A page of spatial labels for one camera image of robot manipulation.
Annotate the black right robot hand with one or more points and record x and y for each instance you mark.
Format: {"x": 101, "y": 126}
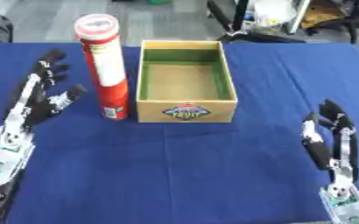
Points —
{"x": 336, "y": 140}

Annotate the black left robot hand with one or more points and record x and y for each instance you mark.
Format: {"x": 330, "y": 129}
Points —
{"x": 40, "y": 99}

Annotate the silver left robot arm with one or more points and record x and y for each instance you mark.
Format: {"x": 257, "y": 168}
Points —
{"x": 4, "y": 154}

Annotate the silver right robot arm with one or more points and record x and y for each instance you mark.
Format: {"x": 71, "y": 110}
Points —
{"x": 348, "y": 204}

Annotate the tan cardboard box green inside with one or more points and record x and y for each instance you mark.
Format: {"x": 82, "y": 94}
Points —
{"x": 186, "y": 84}

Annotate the red and white cylindrical can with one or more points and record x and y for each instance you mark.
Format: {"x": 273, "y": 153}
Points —
{"x": 106, "y": 67}

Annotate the black office chair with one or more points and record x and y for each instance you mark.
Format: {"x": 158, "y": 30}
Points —
{"x": 341, "y": 20}

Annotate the black tripod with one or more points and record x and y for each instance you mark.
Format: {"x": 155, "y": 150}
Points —
{"x": 244, "y": 27}

